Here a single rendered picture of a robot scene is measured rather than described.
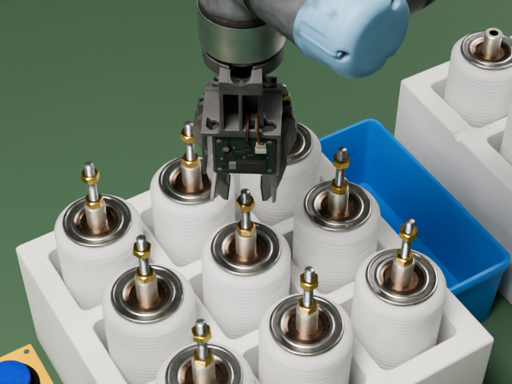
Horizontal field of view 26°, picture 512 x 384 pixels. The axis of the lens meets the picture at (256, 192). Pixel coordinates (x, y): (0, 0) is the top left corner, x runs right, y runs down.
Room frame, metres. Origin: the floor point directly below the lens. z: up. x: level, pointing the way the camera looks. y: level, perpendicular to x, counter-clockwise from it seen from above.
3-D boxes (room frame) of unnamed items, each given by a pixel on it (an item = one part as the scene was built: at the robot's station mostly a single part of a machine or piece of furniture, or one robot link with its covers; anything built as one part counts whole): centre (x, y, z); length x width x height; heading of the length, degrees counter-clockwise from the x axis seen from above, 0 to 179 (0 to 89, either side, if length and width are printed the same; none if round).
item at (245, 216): (0.77, 0.01, 0.30); 0.01 x 0.01 x 0.08
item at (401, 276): (0.73, -0.15, 0.26); 0.02 x 0.02 x 0.03
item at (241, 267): (0.77, 0.01, 0.25); 0.08 x 0.08 x 0.01
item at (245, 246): (0.77, 0.01, 0.26); 0.02 x 0.02 x 0.03
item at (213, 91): (0.74, 0.01, 0.48); 0.09 x 0.08 x 0.12; 178
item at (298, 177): (0.93, -0.03, 0.16); 0.10 x 0.10 x 0.18
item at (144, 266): (0.70, 0.11, 0.30); 0.01 x 0.01 x 0.08
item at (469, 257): (0.96, -0.19, 0.06); 0.30 x 0.11 x 0.12; 31
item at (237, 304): (0.77, 0.01, 0.16); 0.10 x 0.10 x 0.18
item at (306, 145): (0.93, -0.03, 0.25); 0.08 x 0.08 x 0.01
